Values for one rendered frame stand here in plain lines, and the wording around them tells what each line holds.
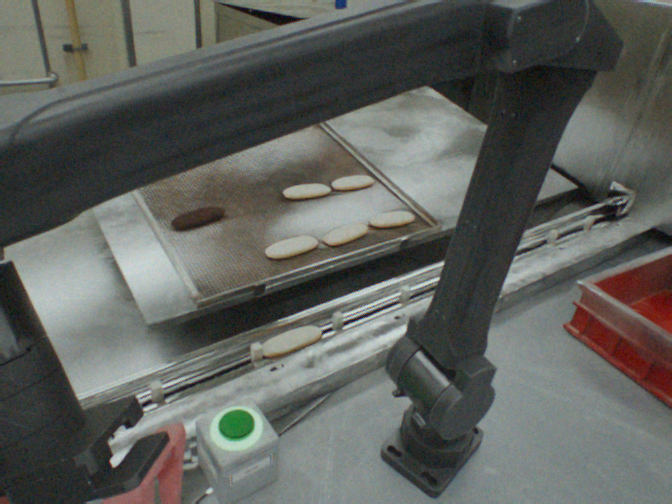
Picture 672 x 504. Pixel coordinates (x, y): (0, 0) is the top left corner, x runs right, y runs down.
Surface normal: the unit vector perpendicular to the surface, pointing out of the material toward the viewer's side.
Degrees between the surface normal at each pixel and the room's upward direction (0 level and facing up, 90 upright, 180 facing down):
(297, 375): 0
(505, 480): 0
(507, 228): 90
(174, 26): 90
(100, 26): 90
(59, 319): 0
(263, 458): 90
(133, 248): 10
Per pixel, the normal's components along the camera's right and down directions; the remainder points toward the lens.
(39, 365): 0.90, -0.27
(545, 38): 0.50, 0.49
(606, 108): -0.81, 0.24
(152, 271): 0.18, -0.75
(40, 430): 0.70, -0.14
